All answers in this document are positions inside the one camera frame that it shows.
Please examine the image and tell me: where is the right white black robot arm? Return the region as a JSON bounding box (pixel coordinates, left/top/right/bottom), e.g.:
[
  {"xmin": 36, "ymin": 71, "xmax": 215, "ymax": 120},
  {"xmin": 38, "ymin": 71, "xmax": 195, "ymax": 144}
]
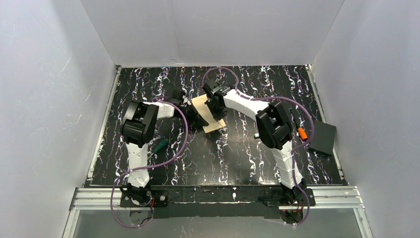
[{"xmin": 202, "ymin": 80, "xmax": 310, "ymax": 204}]

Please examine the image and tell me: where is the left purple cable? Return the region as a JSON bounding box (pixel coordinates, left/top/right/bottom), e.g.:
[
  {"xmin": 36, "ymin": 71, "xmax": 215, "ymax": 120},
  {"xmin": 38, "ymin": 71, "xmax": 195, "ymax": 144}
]
[{"xmin": 110, "ymin": 96, "xmax": 190, "ymax": 229}]

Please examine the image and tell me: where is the orange handled screwdriver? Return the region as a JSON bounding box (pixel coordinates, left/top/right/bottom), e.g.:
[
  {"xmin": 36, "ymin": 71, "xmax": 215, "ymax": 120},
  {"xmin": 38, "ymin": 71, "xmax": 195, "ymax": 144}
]
[{"xmin": 289, "ymin": 109, "xmax": 309, "ymax": 142}]

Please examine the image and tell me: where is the aluminium frame rail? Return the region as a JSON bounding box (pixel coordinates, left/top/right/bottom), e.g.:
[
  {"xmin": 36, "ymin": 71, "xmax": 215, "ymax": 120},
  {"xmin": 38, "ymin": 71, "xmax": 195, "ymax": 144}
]
[{"xmin": 70, "ymin": 185, "xmax": 365, "ymax": 210}]

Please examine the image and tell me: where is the purple cable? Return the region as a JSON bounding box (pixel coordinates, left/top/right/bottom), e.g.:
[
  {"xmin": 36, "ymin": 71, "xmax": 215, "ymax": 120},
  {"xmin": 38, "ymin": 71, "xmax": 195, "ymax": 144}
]
[
  {"xmin": 201, "ymin": 67, "xmax": 315, "ymax": 227},
  {"xmin": 110, "ymin": 96, "xmax": 190, "ymax": 229}
]

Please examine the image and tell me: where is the green handled screwdriver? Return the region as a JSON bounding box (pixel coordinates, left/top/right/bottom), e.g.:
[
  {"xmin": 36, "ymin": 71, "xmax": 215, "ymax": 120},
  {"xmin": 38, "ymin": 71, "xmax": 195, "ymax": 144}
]
[{"xmin": 153, "ymin": 139, "xmax": 169, "ymax": 154}]

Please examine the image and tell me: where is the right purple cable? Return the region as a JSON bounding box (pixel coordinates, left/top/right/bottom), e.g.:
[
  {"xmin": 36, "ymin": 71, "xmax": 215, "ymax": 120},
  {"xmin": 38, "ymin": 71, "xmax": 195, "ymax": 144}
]
[{"xmin": 201, "ymin": 67, "xmax": 315, "ymax": 227}]

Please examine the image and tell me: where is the black flat box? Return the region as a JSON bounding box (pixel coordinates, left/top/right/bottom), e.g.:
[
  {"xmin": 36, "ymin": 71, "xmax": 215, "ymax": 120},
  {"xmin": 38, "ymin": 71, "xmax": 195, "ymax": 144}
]
[{"xmin": 309, "ymin": 121, "xmax": 337, "ymax": 156}]

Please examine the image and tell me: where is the cream envelope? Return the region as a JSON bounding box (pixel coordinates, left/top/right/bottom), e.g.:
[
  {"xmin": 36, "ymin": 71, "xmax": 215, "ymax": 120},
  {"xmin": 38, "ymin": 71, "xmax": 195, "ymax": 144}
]
[{"xmin": 192, "ymin": 94, "xmax": 226, "ymax": 133}]

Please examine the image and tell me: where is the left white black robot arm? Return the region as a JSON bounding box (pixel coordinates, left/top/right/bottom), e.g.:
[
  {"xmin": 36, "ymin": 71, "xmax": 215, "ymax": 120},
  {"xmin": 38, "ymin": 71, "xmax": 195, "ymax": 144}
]
[{"xmin": 120, "ymin": 89, "xmax": 209, "ymax": 206}]

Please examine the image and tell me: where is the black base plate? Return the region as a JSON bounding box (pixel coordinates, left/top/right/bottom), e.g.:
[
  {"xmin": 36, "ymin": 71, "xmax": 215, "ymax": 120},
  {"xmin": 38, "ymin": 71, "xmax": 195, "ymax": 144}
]
[{"xmin": 119, "ymin": 182, "xmax": 316, "ymax": 223}]

